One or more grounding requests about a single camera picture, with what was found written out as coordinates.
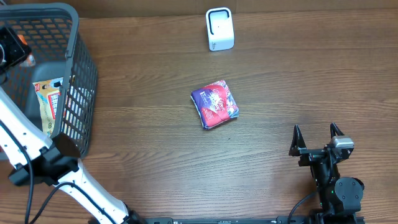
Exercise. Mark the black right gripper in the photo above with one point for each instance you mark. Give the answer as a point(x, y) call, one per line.
point(297, 147)

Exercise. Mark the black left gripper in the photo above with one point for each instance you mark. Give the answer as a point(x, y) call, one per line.
point(20, 51)

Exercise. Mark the yellow snack packet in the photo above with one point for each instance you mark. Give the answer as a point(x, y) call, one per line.
point(48, 92)

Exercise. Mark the red purple pad pack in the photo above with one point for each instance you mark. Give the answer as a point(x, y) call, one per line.
point(215, 104)

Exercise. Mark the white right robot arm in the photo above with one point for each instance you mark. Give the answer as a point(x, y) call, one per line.
point(340, 197)

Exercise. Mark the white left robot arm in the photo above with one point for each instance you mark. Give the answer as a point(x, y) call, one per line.
point(54, 160)

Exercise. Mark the white barcode scanner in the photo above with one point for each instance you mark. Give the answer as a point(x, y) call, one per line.
point(220, 29)

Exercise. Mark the grey plastic shopping basket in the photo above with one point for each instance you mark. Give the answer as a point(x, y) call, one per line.
point(51, 31)

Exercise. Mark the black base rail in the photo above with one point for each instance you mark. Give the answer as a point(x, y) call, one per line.
point(277, 220)

